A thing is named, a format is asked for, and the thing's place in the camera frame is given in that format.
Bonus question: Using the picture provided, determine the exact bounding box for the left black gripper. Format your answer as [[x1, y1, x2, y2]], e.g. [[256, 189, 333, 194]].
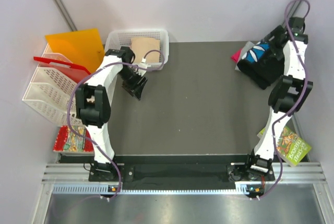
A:
[[117, 67, 147, 101]]

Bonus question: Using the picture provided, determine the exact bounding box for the black t shirt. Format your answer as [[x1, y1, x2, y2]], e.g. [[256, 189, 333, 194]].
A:
[[236, 41, 284, 90]]

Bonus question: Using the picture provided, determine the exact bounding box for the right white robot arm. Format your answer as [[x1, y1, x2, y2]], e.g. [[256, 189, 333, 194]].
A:
[[243, 17, 313, 180]]

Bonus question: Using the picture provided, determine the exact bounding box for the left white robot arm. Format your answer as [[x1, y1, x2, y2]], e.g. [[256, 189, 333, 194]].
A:
[[75, 46, 147, 182]]

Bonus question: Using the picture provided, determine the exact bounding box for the folded grey t shirt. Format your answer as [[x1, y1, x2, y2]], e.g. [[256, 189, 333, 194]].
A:
[[235, 41, 255, 71]]

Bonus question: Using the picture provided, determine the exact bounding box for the folded pink t shirt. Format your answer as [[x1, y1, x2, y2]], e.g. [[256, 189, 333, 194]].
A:
[[231, 48, 247, 63]]

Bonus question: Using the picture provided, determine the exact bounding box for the tan folded t shirt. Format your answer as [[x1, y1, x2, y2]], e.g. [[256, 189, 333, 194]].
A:
[[130, 37, 160, 63]]

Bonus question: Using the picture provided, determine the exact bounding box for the white plastic basket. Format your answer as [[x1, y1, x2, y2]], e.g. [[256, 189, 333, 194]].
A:
[[104, 29, 169, 70]]

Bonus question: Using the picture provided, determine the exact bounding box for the orange plastic folder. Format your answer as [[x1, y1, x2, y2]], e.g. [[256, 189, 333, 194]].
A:
[[45, 28, 104, 73]]

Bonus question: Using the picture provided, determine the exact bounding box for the red comic book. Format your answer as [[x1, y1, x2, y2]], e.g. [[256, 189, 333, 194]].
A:
[[53, 125, 94, 155]]

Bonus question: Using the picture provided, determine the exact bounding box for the white file rack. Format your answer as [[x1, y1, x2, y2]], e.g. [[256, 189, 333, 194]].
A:
[[22, 46, 77, 126]]

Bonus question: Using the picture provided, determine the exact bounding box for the red plastic folder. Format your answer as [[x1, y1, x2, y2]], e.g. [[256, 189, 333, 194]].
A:
[[33, 56, 91, 83]]

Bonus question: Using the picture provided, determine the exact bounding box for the green book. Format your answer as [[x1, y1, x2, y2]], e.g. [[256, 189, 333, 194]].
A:
[[257, 125, 313, 168]]

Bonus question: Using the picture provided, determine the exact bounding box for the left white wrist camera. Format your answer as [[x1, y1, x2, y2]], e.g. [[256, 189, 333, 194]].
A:
[[138, 58, 151, 72]]

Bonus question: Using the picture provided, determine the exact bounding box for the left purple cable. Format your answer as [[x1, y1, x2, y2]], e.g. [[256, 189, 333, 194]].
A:
[[66, 50, 166, 200]]

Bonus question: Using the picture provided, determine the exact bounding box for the white slotted cable duct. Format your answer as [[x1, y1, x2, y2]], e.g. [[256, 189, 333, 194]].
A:
[[52, 184, 264, 195]]

